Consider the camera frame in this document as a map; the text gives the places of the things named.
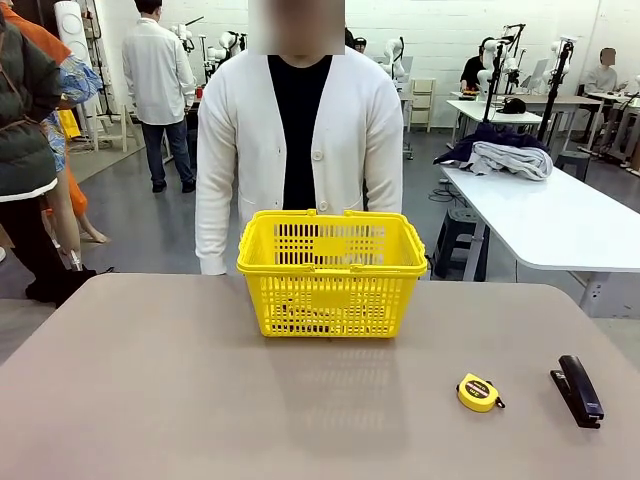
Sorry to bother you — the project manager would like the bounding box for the person's right forearm white sleeve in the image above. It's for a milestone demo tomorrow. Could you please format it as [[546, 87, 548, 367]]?
[[194, 159, 244, 276]]

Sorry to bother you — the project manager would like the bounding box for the white shelf cart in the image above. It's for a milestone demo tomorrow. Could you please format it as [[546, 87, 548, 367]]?
[[408, 77, 438, 134]]

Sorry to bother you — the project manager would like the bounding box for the person in white lab coat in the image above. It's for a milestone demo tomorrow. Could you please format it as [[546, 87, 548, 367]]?
[[121, 0, 198, 194]]

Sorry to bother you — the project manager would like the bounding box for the person in black clothes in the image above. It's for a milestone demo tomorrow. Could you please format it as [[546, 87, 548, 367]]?
[[459, 47, 497, 97]]

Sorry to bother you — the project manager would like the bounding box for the grey plastic stool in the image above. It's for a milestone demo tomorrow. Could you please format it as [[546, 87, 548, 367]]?
[[554, 149, 592, 182], [432, 207, 489, 281]]

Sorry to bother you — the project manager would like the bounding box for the black tripod stand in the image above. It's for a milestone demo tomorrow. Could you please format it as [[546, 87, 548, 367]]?
[[537, 37, 577, 151], [482, 22, 527, 124]]

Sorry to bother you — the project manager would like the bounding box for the yellow plastic shopping basket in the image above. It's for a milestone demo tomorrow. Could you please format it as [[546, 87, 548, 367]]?
[[234, 208, 429, 339]]

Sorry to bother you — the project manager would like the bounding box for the white wooden step stool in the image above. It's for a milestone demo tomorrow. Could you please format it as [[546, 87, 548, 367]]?
[[79, 102, 144, 153]]

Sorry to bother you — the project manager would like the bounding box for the blue patterned garment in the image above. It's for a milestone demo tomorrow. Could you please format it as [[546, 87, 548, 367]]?
[[44, 52, 104, 174]]

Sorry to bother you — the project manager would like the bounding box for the grey crumpled clothing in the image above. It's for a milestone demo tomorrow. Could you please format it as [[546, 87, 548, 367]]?
[[469, 140, 555, 181]]

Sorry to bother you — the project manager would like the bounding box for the white background table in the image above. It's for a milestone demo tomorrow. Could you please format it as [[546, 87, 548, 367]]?
[[444, 98, 546, 151]]

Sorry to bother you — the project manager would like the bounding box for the tall white cylindrical appliance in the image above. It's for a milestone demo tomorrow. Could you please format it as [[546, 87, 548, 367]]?
[[53, 0, 94, 76]]

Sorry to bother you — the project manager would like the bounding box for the mannequin in dark green vest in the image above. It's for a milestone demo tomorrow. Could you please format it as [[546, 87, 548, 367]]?
[[0, 9, 99, 307]]

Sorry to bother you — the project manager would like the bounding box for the dark navy crumpled clothing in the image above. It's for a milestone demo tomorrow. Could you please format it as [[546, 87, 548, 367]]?
[[433, 122, 551, 171]]

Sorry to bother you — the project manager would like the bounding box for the large white table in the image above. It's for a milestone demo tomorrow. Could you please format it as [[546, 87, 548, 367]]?
[[438, 163, 640, 319]]

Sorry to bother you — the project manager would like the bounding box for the person's left forearm white sleeve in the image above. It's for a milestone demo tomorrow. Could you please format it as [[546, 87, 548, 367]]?
[[367, 159, 405, 216]]

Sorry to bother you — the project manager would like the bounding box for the yellow tape measure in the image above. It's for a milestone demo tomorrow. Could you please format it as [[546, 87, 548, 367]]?
[[455, 371, 507, 414]]

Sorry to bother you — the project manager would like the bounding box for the seated person in light top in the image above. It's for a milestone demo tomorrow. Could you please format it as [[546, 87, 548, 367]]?
[[581, 47, 624, 97]]

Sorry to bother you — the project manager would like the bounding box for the person in white cardigan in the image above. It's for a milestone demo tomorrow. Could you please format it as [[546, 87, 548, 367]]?
[[194, 0, 405, 276]]

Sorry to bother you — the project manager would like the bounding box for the black stapler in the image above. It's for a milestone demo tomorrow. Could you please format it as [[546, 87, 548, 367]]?
[[549, 354, 606, 430]]

